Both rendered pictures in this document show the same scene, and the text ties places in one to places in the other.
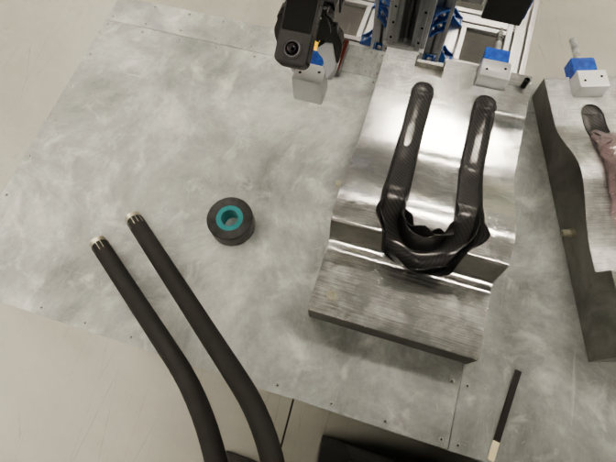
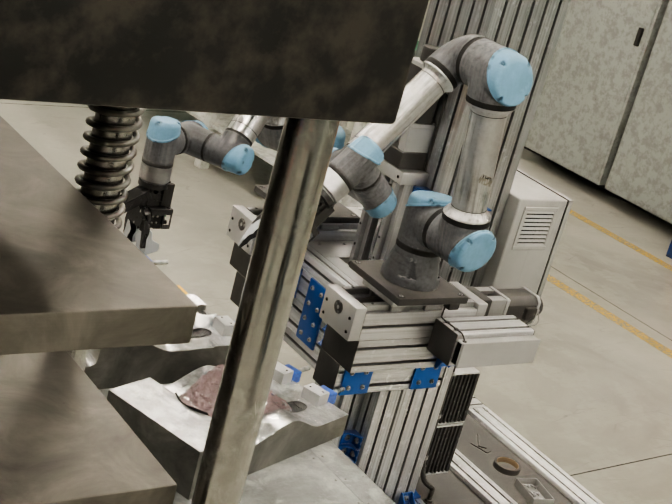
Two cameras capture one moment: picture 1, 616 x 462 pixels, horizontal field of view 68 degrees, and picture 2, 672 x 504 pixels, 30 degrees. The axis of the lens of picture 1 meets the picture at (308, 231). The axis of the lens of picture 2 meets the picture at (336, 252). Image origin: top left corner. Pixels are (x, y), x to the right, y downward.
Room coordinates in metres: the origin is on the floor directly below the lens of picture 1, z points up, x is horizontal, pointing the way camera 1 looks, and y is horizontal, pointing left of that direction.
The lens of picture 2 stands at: (-1.80, -1.74, 2.13)
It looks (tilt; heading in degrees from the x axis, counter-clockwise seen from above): 20 degrees down; 27
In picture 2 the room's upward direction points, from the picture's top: 15 degrees clockwise
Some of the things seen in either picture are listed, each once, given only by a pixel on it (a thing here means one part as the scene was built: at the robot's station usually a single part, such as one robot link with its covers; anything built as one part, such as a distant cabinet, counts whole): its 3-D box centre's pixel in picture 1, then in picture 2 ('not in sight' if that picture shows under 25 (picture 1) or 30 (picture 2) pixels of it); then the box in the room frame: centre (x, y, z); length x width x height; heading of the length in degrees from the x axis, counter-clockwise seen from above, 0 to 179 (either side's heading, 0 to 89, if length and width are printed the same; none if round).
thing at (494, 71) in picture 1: (495, 59); (240, 329); (0.54, -0.37, 0.89); 0.13 x 0.05 x 0.05; 157
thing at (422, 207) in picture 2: not in sight; (428, 218); (0.92, -0.59, 1.20); 0.13 x 0.12 x 0.14; 66
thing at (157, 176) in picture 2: not in sight; (154, 171); (0.53, -0.04, 1.17); 0.08 x 0.08 x 0.05
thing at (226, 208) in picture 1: (231, 221); not in sight; (0.32, 0.13, 0.82); 0.08 x 0.08 x 0.04
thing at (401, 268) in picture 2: not in sight; (414, 260); (0.92, -0.59, 1.09); 0.15 x 0.15 x 0.10
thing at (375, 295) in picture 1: (426, 187); (125, 331); (0.32, -0.20, 0.87); 0.50 x 0.26 x 0.14; 157
